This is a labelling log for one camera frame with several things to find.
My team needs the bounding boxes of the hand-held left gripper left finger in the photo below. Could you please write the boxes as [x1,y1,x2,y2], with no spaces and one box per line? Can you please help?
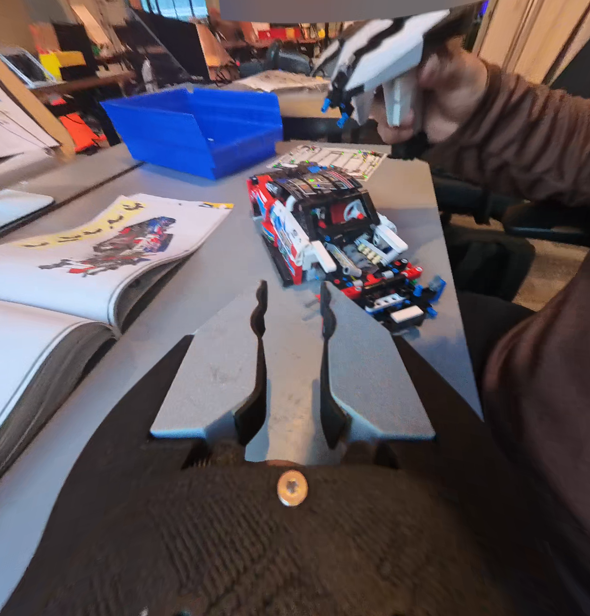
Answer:
[149,279,269,447]

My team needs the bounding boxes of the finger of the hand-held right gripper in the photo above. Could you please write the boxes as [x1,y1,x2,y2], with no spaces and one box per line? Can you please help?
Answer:
[342,9,452,128]
[313,18,407,80]

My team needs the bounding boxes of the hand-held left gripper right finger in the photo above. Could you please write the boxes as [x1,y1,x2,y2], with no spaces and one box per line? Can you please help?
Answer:
[318,281,437,449]

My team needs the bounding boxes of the small black blue brick assembly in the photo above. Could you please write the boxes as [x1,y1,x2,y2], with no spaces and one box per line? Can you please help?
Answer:
[321,72,357,129]

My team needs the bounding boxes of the brick-built toy race car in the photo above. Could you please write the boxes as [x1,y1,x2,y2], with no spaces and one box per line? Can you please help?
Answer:
[247,163,448,336]

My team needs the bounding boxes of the person's right forearm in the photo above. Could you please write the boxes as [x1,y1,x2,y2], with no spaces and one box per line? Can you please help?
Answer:
[427,60,590,209]

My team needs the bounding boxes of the grey desk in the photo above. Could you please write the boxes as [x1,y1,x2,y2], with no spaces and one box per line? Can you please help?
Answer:
[0,140,484,612]

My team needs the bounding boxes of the person's right hand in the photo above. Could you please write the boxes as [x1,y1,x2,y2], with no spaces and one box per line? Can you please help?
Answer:
[372,41,491,145]

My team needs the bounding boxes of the sticker sheet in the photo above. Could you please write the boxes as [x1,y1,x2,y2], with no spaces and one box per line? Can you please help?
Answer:
[266,143,388,182]

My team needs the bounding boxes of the open instruction booklet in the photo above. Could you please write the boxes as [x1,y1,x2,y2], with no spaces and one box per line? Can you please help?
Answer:
[0,192,234,484]

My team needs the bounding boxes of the blue plastic bin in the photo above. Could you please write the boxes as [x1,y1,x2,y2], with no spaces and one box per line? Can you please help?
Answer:
[100,87,284,182]

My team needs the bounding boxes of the black monitor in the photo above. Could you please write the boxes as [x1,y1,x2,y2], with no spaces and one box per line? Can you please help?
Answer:
[129,9,212,86]

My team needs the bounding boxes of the person's brown shirt torso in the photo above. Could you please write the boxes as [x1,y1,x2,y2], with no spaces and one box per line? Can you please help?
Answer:
[482,231,590,616]

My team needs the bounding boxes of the yellow plastic bin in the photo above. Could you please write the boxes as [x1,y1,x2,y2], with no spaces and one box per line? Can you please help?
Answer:
[38,50,87,81]

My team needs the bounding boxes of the printed instruction sheet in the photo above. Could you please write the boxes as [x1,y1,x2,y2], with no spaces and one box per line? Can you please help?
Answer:
[0,72,61,162]

